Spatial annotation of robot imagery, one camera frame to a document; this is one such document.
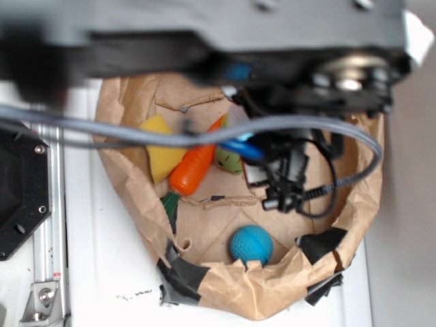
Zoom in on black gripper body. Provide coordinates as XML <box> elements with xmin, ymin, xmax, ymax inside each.
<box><xmin>221</xmin><ymin>84</ymin><xmax>345</xmax><ymax>214</ymax></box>

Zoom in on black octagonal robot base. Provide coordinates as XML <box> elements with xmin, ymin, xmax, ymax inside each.
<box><xmin>1</xmin><ymin>122</ymin><xmax>52</xmax><ymax>262</ymax></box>

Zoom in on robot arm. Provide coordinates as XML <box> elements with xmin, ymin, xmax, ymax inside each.
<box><xmin>1</xmin><ymin>1</ymin><xmax>435</xmax><ymax>213</ymax></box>

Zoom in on green plush toy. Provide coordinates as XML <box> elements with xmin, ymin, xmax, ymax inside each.
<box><xmin>214</xmin><ymin>112</ymin><xmax>249</xmax><ymax>174</ymax></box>

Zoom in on blue ball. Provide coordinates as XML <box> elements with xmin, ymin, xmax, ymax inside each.
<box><xmin>230</xmin><ymin>225</ymin><xmax>273</xmax><ymax>265</ymax></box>

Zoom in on orange toy carrot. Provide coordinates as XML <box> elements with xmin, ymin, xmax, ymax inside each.
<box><xmin>169</xmin><ymin>114</ymin><xmax>228</xmax><ymax>198</ymax></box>

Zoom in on crumpled brown paper bag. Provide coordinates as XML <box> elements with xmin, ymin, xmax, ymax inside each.
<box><xmin>95</xmin><ymin>74</ymin><xmax>382</xmax><ymax>321</ymax></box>

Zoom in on yellow sponge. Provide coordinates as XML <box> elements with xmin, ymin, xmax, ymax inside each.
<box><xmin>140</xmin><ymin>114</ymin><xmax>187</xmax><ymax>185</ymax></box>

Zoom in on grey cable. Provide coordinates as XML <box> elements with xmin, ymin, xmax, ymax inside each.
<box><xmin>0</xmin><ymin>104</ymin><xmax>384</xmax><ymax>202</ymax></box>

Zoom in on aluminium extrusion rail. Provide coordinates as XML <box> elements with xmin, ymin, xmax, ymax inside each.
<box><xmin>28</xmin><ymin>122</ymin><xmax>71</xmax><ymax>326</ymax></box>

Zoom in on metal corner bracket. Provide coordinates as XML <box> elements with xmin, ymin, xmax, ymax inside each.
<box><xmin>19</xmin><ymin>281</ymin><xmax>64</xmax><ymax>326</ymax></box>

